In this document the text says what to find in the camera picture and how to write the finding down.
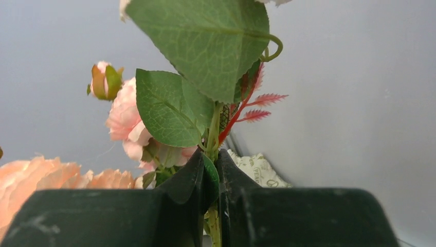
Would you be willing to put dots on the cream printed cloth bag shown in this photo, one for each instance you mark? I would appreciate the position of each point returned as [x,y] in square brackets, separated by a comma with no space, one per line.
[259,169]

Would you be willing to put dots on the pink rose stem two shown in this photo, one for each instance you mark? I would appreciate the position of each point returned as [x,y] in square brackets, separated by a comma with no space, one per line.
[218,50]

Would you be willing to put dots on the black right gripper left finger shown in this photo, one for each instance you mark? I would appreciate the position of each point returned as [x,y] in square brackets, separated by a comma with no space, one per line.
[180,219]

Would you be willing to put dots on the pink rose stem one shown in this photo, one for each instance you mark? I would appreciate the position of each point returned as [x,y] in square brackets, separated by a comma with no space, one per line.
[20,178]

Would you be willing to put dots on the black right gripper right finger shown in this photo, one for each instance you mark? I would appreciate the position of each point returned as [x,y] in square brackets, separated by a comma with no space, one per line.
[233,206]

